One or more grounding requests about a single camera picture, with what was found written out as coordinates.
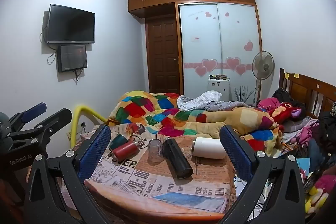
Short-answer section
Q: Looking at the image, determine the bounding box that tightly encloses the newspaper print tablecloth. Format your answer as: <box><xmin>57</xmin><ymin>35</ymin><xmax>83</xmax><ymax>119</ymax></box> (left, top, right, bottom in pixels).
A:
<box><xmin>84</xmin><ymin>123</ymin><xmax>237</xmax><ymax>214</ymax></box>

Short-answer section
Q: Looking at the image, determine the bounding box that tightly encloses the yellow foam tube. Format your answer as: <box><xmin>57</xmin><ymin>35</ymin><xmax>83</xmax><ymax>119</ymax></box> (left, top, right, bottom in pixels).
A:
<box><xmin>70</xmin><ymin>105</ymin><xmax>108</xmax><ymax>147</ymax></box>

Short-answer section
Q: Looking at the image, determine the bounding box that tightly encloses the wooden bed headboard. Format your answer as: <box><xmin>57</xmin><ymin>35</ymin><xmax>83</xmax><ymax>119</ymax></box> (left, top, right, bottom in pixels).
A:
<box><xmin>280</xmin><ymin>68</ymin><xmax>336</xmax><ymax>119</ymax></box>

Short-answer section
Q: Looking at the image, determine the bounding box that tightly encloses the white cable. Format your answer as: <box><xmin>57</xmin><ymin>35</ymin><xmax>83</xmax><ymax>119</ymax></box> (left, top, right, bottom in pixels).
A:
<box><xmin>235</xmin><ymin>174</ymin><xmax>249</xmax><ymax>197</ymax></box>

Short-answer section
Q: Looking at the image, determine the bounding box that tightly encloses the colourful patchwork quilt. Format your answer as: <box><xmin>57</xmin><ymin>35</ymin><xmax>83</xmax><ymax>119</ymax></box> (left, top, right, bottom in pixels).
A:
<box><xmin>109</xmin><ymin>91</ymin><xmax>285</xmax><ymax>156</ymax></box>

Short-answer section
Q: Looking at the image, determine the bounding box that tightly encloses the round wooden table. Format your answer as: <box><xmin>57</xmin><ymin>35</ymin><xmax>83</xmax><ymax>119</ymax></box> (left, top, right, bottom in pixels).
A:
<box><xmin>88</xmin><ymin>183</ymin><xmax>234</xmax><ymax>223</ymax></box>

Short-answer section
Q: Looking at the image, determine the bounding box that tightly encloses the black bottle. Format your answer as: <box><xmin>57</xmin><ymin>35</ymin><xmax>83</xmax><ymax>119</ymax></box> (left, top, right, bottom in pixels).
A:
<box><xmin>162</xmin><ymin>137</ymin><xmax>194</xmax><ymax>179</ymax></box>

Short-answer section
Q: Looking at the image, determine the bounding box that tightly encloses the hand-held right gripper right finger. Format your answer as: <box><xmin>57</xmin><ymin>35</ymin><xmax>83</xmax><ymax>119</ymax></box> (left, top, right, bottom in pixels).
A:
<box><xmin>219</xmin><ymin>125</ymin><xmax>306</xmax><ymax>224</ymax></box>

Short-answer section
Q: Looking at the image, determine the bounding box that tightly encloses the brown wooden door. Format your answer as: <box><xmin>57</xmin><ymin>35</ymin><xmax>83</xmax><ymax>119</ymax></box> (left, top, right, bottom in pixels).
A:
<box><xmin>145</xmin><ymin>17</ymin><xmax>180</xmax><ymax>94</ymax></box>

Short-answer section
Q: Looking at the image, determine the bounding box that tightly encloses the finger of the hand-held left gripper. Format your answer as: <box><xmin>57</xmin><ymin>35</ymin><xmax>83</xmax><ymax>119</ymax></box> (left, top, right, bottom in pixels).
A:
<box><xmin>10</xmin><ymin>108</ymin><xmax>73</xmax><ymax>155</ymax></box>
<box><xmin>5</xmin><ymin>102</ymin><xmax>47</xmax><ymax>133</ymax></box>

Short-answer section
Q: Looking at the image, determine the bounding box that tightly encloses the red plush toy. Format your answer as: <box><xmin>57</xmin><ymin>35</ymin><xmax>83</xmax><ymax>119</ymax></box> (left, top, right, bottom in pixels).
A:
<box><xmin>268</xmin><ymin>102</ymin><xmax>302</xmax><ymax>125</ymax></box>

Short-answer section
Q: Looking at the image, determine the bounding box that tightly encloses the white cup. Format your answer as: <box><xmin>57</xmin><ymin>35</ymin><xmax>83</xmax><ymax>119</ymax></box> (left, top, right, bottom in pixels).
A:
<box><xmin>192</xmin><ymin>137</ymin><xmax>227</xmax><ymax>160</ymax></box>

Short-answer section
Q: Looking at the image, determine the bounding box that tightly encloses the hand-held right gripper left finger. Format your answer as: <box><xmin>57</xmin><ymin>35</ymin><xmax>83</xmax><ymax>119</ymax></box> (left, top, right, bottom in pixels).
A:
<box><xmin>24</xmin><ymin>124</ymin><xmax>112</xmax><ymax>224</ymax></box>

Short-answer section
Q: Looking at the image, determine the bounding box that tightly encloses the clear glass cup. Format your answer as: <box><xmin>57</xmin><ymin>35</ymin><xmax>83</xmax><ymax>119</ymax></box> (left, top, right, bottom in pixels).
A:
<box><xmin>148</xmin><ymin>139</ymin><xmax>164</xmax><ymax>164</ymax></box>

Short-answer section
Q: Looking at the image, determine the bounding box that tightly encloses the dark clothing pile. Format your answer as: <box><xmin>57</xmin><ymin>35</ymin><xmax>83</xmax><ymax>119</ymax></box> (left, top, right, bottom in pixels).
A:
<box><xmin>317</xmin><ymin>111</ymin><xmax>336</xmax><ymax>152</ymax></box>

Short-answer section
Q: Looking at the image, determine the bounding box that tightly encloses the small black wall monitor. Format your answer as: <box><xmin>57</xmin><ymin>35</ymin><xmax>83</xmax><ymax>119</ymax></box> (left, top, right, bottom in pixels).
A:
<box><xmin>58</xmin><ymin>45</ymin><xmax>88</xmax><ymax>73</ymax></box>

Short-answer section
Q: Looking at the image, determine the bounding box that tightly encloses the grey checkered cloth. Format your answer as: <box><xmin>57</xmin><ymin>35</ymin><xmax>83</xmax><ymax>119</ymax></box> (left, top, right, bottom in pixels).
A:
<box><xmin>177</xmin><ymin>90</ymin><xmax>252</xmax><ymax>112</ymax></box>

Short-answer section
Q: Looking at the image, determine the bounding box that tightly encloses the red bottle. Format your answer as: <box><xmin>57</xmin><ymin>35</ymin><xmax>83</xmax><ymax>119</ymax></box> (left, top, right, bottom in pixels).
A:
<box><xmin>112</xmin><ymin>140</ymin><xmax>139</xmax><ymax>159</ymax></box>

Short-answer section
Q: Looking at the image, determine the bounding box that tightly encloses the blue paper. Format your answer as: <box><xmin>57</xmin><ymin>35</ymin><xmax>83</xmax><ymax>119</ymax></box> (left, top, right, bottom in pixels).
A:
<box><xmin>298</xmin><ymin>158</ymin><xmax>312</xmax><ymax>173</ymax></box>

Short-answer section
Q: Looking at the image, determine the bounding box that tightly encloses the spiky potted plant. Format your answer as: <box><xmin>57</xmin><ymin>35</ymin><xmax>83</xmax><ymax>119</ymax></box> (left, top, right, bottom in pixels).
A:
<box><xmin>234</xmin><ymin>85</ymin><xmax>255</xmax><ymax>104</ymax></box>

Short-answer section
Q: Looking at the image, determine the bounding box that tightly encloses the green cup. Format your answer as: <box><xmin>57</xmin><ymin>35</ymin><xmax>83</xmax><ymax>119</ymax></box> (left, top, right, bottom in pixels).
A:
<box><xmin>108</xmin><ymin>134</ymin><xmax>128</xmax><ymax>151</ymax></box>

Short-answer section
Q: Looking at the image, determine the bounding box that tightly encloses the sliding wardrobe with heart stickers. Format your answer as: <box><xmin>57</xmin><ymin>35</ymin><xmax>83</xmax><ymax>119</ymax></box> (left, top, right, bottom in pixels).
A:
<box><xmin>178</xmin><ymin>2</ymin><xmax>263</xmax><ymax>104</ymax></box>

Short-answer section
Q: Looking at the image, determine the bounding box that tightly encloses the black wall television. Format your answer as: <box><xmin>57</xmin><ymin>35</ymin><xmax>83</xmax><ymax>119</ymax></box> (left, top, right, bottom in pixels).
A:
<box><xmin>46</xmin><ymin>4</ymin><xmax>95</xmax><ymax>44</ymax></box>

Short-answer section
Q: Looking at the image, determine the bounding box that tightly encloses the standing fan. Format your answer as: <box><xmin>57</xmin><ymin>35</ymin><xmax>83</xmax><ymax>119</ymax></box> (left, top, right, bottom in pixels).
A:
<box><xmin>252</xmin><ymin>51</ymin><xmax>275</xmax><ymax>106</ymax></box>

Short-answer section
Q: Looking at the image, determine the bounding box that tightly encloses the pink cloth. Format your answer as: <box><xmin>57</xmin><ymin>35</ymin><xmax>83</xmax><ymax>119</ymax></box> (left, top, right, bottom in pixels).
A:
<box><xmin>257</xmin><ymin>97</ymin><xmax>280</xmax><ymax>109</ymax></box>

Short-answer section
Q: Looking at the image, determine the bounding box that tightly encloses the white appliance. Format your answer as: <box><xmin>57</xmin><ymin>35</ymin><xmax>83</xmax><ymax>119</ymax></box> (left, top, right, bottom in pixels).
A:
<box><xmin>208</xmin><ymin>80</ymin><xmax>231</xmax><ymax>102</ymax></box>

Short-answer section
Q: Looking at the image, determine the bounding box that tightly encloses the black backpack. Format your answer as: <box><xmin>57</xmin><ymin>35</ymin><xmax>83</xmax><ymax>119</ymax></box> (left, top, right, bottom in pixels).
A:
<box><xmin>272</xmin><ymin>88</ymin><xmax>290</xmax><ymax>102</ymax></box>

